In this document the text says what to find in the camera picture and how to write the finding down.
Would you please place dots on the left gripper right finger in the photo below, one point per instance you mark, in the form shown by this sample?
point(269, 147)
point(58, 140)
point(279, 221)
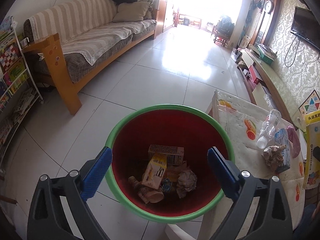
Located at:
point(272, 218)

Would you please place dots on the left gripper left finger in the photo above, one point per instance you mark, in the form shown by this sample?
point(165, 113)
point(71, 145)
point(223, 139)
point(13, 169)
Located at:
point(47, 219)

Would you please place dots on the yellow medicine box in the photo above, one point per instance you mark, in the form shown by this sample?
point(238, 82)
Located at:
point(311, 177)

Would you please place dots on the brown paper wrapper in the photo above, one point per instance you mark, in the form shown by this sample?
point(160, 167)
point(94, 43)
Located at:
point(273, 156)

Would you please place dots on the blue toothpaste box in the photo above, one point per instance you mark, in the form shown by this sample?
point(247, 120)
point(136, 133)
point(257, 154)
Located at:
point(281, 139)

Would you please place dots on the pink plastic bag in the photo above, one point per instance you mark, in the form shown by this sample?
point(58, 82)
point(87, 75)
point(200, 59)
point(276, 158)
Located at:
point(295, 146)

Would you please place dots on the clear plastic bottle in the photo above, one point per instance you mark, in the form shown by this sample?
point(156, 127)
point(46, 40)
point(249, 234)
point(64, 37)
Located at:
point(268, 128)

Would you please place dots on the silver foil wrapper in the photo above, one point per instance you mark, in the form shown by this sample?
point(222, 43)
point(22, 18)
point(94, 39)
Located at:
point(186, 182)

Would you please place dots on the yellow drink carton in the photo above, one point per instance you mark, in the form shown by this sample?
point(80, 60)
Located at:
point(155, 171)

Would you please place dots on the white blue milk carton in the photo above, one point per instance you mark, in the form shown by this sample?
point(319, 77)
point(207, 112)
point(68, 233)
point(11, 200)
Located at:
point(174, 154)

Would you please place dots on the green red trash bin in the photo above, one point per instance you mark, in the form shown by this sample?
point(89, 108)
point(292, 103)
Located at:
point(167, 125)

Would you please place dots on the fruit print tablecloth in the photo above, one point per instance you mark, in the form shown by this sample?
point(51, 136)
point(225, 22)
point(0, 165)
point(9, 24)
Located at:
point(242, 121)

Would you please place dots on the chinese checkers board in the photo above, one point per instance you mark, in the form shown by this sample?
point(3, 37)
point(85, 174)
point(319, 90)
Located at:
point(311, 104)

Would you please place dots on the book rack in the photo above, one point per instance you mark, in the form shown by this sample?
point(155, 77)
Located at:
point(18, 88)

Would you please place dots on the long tv cabinet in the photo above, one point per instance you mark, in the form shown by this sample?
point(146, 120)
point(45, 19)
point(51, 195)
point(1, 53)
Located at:
point(266, 76)

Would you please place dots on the green box on cabinet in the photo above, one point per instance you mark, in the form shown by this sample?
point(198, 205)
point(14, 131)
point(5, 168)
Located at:
point(266, 58)

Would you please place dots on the striped wooden sofa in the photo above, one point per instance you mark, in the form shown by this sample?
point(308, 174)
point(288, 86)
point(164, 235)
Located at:
point(72, 42)

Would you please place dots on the wooden chair with clothes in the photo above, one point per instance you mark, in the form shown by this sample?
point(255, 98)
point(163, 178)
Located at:
point(223, 30)

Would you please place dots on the wooden table far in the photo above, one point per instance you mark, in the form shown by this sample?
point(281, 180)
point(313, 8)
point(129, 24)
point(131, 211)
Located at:
point(189, 21)

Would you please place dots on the beige cushion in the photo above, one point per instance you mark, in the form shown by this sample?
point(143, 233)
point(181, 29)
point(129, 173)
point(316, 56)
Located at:
point(131, 12)

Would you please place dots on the wall mounted television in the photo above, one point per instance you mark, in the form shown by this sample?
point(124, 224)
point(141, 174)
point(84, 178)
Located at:
point(306, 27)

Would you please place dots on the wall clock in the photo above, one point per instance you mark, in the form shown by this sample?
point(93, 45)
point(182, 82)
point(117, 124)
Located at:
point(268, 6)

